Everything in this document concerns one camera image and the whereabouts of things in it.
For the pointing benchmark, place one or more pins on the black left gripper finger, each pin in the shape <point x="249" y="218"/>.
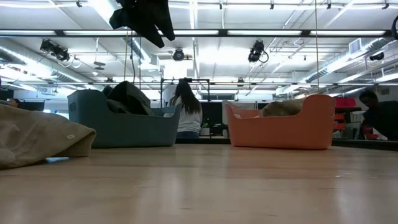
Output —
<point x="154" y="35"/>
<point x="167" y="26"/>

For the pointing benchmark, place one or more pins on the beige bucket hat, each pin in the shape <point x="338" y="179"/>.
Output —
<point x="283" y="109"/>
<point x="37" y="133"/>

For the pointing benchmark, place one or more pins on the black ceiling spotlight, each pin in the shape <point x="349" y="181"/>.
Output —
<point x="178" y="55"/>

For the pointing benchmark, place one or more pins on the person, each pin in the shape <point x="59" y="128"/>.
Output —
<point x="15" y="102"/>
<point x="186" y="105"/>
<point x="379" y="118"/>

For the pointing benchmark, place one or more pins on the black ceiling device cluster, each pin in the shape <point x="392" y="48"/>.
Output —
<point x="54" y="49"/>

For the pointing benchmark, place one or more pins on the blue plastic bin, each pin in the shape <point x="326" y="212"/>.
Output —
<point x="124" y="130"/>

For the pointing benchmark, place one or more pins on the small potted plant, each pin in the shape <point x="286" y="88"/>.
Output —
<point x="205" y="129"/>

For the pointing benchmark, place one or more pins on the orange plastic bin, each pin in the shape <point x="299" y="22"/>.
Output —
<point x="280" y="133"/>

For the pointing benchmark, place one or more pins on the red storage bin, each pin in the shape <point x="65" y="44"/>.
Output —
<point x="345" y="102"/>

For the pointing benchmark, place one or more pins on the black overhead frame bar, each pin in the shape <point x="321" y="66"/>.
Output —
<point x="236" y="32"/>

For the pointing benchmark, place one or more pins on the black ceiling camera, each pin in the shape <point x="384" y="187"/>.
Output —
<point x="256" y="51"/>

